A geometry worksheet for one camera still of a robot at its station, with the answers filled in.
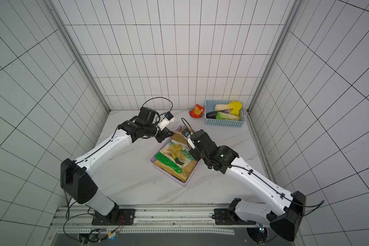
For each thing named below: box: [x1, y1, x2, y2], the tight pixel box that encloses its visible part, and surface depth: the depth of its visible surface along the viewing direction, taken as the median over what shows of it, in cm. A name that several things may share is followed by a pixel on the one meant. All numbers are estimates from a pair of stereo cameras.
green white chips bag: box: [153, 131, 199, 183], surface depth 85 cm
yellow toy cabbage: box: [214, 100, 243, 119], surface depth 113 cm
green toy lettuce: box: [215, 111, 240, 121], surface depth 109 cm
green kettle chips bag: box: [153, 129, 200, 183], surface depth 85 cm
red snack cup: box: [189, 104, 205, 120], surface depth 115 cm
